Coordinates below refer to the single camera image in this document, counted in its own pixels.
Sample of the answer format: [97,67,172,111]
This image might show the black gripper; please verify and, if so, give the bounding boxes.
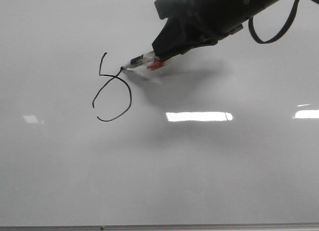
[152,0,279,61]

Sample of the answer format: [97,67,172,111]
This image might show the black white whiteboard marker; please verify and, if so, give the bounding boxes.
[122,51,172,71]

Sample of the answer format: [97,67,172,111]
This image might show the white whiteboard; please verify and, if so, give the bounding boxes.
[0,0,319,226]

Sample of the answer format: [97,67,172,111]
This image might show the black cable loop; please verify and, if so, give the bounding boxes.
[248,0,319,44]

